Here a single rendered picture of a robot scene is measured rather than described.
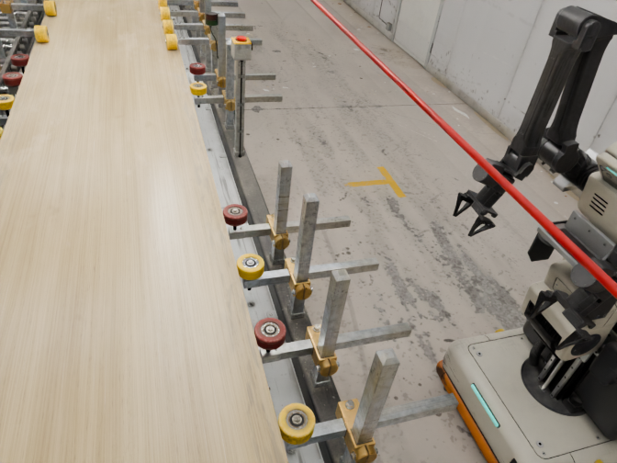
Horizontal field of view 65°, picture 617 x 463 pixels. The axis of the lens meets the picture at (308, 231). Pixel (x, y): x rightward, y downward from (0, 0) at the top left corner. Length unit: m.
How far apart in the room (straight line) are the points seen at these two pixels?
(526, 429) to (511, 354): 0.34
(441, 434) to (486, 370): 0.34
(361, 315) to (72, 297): 1.56
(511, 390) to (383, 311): 0.78
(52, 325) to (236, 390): 0.48
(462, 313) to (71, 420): 2.06
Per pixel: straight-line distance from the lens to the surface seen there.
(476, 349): 2.23
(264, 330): 1.25
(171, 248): 1.48
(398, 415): 1.25
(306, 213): 1.28
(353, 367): 2.35
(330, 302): 1.17
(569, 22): 1.39
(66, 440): 1.15
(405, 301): 2.70
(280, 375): 1.52
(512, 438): 2.06
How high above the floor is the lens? 1.87
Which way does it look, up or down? 39 degrees down
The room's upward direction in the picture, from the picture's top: 8 degrees clockwise
